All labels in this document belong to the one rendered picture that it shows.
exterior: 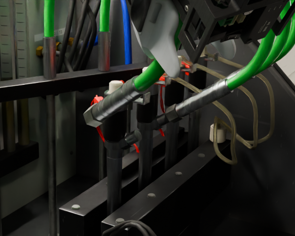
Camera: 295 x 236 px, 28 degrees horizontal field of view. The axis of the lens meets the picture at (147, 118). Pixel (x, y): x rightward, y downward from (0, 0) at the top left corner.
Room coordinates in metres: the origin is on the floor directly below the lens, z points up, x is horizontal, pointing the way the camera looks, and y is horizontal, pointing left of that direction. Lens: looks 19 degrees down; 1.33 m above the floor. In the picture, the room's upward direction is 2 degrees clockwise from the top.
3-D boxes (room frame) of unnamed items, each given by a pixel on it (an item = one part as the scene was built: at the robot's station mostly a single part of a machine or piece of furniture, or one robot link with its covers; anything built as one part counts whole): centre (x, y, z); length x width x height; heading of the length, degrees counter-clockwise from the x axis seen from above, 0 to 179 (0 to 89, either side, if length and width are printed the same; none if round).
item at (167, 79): (0.73, -0.01, 1.13); 0.03 x 0.02 x 0.01; 62
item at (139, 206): (0.77, -0.02, 0.91); 0.34 x 0.10 x 0.15; 152
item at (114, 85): (0.67, 0.04, 1.12); 0.02 x 0.02 x 0.03
